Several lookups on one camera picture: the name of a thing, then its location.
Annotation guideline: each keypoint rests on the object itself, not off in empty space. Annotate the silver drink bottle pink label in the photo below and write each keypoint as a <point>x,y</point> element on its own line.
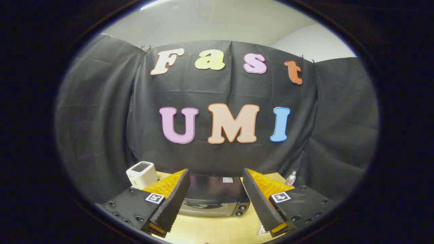
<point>291,178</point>

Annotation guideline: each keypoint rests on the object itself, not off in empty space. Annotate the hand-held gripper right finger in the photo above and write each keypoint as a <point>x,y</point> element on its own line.
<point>261,203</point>

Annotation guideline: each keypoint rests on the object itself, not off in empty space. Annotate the black backdrop cloth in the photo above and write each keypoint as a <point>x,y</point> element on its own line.
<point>217,91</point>

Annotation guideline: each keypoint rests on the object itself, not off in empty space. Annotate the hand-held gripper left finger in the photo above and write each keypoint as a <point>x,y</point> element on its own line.
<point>173,203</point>

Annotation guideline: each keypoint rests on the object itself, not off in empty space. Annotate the black toaster oven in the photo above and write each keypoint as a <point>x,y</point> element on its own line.
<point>210,189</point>

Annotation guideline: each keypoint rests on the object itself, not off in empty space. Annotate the white pop-up toaster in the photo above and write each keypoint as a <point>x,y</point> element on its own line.
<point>142,174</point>

